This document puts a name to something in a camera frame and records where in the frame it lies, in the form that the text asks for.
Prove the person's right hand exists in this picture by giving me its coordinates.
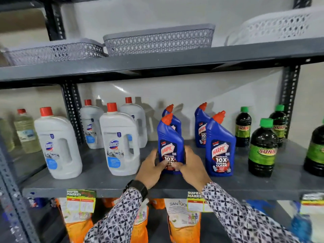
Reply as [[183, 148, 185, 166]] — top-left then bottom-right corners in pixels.
[[172, 145, 212, 193]]

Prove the person's left hand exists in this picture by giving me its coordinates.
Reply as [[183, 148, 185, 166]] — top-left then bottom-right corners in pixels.
[[135, 149, 169, 190]]

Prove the blue toilet cleaner bottle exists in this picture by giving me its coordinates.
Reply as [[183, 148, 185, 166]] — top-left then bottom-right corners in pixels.
[[157, 113, 186, 175], [205, 110, 236, 177], [162, 104, 182, 136], [194, 102, 212, 148]]

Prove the person's right forearm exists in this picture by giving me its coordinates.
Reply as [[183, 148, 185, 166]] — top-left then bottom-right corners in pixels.
[[201, 182, 303, 243]]

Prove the person's left forearm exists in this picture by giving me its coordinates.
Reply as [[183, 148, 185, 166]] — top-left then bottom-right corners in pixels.
[[84, 188, 143, 243]]

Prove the black wristwatch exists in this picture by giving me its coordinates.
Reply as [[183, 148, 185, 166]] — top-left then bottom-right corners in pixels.
[[123, 180, 149, 202]]

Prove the orange and white refill pouch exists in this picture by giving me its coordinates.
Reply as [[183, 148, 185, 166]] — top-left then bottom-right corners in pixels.
[[130, 199, 150, 243], [149, 198, 166, 210], [56, 198, 94, 243], [164, 198, 202, 243]]

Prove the green and white price tag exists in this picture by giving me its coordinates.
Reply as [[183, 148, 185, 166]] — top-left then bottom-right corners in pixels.
[[187, 191, 213, 213], [300, 192, 324, 215], [66, 189, 97, 213]]

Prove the white floor cleaner bottle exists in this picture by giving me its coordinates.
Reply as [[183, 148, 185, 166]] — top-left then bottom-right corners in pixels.
[[34, 107, 83, 180], [119, 97, 148, 149], [80, 99, 105, 149], [99, 103, 141, 177]]

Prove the dark bottle with green cap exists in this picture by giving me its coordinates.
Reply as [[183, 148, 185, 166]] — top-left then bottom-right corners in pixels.
[[269, 105, 288, 148], [235, 107, 252, 148], [248, 118, 279, 178], [303, 119, 324, 177]]

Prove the grey metal shelving rack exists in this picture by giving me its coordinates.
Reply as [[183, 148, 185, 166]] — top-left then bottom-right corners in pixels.
[[0, 0, 324, 243]]

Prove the grey plastic lattice basket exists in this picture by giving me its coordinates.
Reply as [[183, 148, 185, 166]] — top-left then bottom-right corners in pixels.
[[0, 38, 107, 67], [103, 23, 216, 57]]

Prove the blue packet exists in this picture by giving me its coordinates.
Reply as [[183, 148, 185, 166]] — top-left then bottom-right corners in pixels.
[[290, 214, 313, 243], [27, 197, 48, 209]]

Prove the clear yellow liquid bottle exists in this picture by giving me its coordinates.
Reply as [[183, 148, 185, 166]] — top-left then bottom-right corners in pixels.
[[0, 117, 15, 152], [14, 109, 42, 154]]

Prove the white plastic lattice basket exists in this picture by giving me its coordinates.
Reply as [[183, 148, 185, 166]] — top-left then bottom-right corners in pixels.
[[225, 6, 324, 46]]

